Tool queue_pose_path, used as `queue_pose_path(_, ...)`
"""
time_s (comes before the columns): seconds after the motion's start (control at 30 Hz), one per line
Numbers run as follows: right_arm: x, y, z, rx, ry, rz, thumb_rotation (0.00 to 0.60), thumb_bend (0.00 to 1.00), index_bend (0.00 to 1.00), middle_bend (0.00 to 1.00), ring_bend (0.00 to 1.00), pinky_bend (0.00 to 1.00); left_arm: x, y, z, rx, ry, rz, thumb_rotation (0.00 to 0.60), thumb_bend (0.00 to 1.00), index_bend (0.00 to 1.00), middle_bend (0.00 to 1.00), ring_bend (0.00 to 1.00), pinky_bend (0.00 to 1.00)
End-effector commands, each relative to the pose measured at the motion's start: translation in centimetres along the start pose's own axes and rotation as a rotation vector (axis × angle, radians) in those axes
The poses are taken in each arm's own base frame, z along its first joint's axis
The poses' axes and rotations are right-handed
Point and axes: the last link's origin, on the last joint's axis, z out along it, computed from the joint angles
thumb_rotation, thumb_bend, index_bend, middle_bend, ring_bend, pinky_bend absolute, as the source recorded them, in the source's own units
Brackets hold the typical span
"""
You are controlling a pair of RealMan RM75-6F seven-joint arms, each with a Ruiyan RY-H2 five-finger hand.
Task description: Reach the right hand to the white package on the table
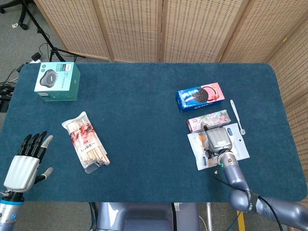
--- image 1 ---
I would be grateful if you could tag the black office chair base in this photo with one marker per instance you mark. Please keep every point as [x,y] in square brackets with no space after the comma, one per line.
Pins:
[14,12]

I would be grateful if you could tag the black tripod stand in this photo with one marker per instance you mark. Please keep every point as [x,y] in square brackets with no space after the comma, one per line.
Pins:
[45,36]

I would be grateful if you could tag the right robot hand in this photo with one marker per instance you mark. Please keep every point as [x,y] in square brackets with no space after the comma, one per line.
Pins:
[217,139]

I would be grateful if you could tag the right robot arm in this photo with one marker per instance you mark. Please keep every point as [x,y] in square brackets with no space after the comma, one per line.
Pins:
[252,192]

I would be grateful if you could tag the teal speaker product box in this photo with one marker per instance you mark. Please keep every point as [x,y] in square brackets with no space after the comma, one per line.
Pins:
[57,80]

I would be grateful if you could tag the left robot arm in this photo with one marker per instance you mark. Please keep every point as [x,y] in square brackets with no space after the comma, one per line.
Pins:
[9,211]

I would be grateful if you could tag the blue felt table mat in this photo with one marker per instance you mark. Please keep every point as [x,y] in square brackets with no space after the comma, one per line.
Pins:
[144,134]

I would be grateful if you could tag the blue pink Oreo box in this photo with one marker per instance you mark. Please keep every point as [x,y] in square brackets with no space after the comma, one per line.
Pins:
[199,97]

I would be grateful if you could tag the disposable chopsticks pack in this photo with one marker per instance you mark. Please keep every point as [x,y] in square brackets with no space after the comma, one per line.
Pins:
[85,142]

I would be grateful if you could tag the white plastic spoon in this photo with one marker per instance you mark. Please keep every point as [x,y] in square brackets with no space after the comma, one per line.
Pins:
[236,115]

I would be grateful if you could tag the woven bamboo folding screen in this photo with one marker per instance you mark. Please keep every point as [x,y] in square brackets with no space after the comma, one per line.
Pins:
[192,29]

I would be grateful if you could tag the grey robot torso base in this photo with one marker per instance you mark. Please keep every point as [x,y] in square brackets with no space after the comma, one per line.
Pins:
[146,216]

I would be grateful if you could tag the white plastic product pouch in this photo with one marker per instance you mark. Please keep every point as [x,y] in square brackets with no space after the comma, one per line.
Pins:
[199,149]

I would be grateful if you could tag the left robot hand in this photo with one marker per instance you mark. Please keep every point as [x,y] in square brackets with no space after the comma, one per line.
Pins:
[24,166]

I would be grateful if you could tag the yellow floor tape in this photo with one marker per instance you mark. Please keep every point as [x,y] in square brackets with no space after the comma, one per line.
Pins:
[240,220]

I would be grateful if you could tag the small floral pink box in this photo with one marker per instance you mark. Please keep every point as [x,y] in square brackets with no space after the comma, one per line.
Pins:
[211,119]

